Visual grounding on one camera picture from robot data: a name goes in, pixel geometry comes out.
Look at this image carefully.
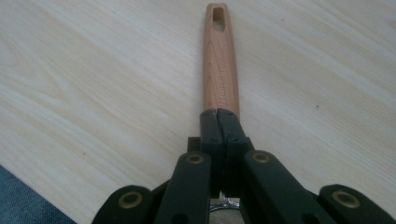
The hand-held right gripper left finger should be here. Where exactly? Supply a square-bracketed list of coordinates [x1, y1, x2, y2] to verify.
[187, 108, 226, 199]

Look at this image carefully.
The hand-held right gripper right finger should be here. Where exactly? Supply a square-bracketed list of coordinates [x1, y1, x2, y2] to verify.
[217, 107, 255, 198]

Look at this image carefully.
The wooden handled metal utensil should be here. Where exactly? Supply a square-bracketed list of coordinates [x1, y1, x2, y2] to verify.
[202, 2, 241, 224]

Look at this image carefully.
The blue cloth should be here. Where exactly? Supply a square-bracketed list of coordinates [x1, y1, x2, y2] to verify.
[0, 164, 78, 224]

